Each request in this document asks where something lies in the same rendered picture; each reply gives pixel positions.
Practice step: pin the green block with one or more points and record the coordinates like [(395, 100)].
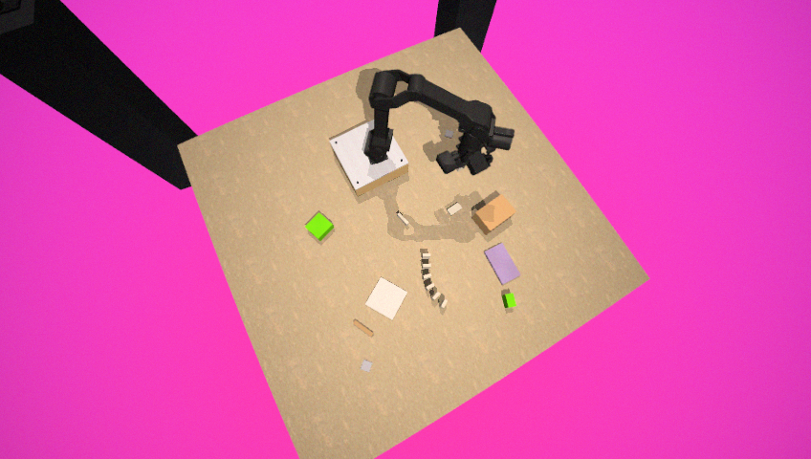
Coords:
[(319, 227), (509, 300)]

